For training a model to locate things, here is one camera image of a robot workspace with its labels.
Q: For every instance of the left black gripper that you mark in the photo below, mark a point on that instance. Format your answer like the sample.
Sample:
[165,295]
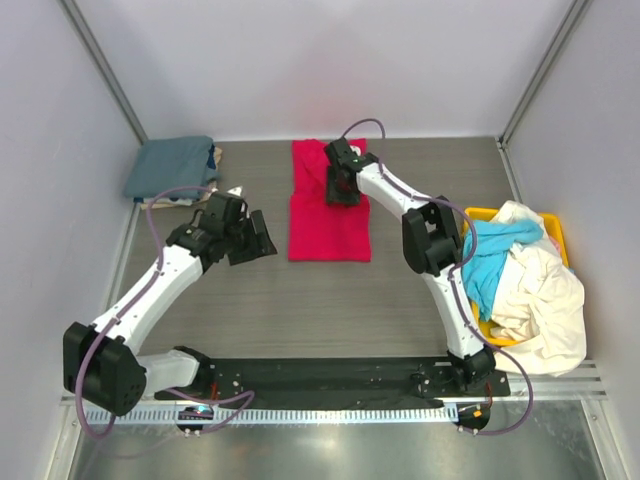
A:
[245,240]

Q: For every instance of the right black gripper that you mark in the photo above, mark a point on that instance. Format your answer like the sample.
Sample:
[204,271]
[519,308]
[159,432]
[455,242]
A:
[341,181]

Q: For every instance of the red t shirt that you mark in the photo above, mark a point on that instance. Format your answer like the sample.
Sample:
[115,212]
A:
[319,231]

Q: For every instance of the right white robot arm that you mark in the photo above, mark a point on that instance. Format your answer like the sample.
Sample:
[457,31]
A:
[431,247]

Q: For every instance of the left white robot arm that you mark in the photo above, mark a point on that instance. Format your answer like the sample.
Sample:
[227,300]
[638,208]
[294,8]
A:
[101,360]

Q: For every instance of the folded beige t shirt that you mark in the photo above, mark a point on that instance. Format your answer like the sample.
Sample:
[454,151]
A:
[212,170]

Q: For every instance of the folded blue-grey t shirt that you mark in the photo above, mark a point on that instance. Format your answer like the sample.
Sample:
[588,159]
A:
[167,167]

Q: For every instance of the light blue t shirt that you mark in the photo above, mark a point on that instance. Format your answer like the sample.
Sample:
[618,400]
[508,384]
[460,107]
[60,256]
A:
[482,273]

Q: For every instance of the yellow plastic bin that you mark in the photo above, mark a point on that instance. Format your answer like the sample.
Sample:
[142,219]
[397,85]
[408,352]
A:
[553,228]

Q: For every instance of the cream white t shirt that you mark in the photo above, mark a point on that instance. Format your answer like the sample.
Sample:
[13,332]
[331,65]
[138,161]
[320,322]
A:
[539,301]

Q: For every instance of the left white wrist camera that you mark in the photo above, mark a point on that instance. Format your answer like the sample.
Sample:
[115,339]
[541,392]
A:
[236,191]

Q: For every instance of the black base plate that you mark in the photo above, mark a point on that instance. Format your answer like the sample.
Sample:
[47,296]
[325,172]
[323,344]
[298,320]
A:
[317,378]

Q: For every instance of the slotted white cable duct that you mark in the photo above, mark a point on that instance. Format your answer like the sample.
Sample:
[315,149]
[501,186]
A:
[192,414]

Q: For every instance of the aluminium rail frame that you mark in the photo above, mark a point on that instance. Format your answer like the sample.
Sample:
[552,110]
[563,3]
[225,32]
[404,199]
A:
[583,383]

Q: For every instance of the left aluminium frame post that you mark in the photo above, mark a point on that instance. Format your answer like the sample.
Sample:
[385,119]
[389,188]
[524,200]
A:
[96,54]

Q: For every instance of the aluminium frame post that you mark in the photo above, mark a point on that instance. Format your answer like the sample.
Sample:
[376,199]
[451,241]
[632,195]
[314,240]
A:
[96,54]
[568,24]

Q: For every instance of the right aluminium frame post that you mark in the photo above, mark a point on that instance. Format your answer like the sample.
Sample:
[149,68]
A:
[568,24]

